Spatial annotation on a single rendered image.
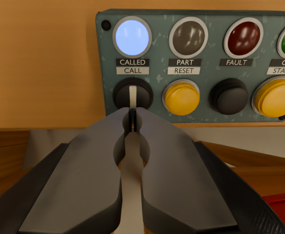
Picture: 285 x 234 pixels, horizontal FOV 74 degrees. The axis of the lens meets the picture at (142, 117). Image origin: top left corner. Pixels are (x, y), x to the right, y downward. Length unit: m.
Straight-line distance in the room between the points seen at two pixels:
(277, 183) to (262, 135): 0.96
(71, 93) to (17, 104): 0.05
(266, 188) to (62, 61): 0.31
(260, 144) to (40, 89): 1.21
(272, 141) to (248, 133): 0.15
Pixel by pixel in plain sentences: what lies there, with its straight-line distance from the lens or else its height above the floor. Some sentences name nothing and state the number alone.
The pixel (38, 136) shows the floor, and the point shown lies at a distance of 1.19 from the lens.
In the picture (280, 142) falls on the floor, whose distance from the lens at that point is 1.36.
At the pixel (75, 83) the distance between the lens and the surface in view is 0.18.
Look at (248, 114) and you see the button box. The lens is 0.17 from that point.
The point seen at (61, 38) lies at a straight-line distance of 0.19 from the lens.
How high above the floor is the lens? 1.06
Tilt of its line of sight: 86 degrees down
